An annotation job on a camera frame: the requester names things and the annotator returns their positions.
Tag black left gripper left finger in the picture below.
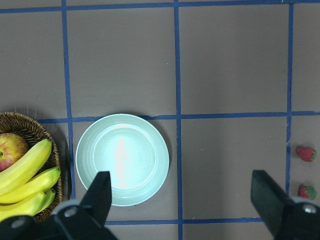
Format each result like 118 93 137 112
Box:
0 171 117 240

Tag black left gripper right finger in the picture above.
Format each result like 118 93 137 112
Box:
250 170 320 240

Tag light green round plate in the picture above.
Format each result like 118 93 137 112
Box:
75 113 170 207

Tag yellow banana lower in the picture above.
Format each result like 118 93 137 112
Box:
0 188 56 221

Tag yellow banana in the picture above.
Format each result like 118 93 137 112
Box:
0 188 56 221
0 166 61 204
0 138 52 196

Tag yellow banana middle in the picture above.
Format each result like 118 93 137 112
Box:
0 166 61 204

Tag yellow banana upper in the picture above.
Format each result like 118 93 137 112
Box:
0 138 52 196

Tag brown wicker basket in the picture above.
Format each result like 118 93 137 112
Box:
0 112 63 223

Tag red yellow apple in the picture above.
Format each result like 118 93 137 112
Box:
0 133 29 172

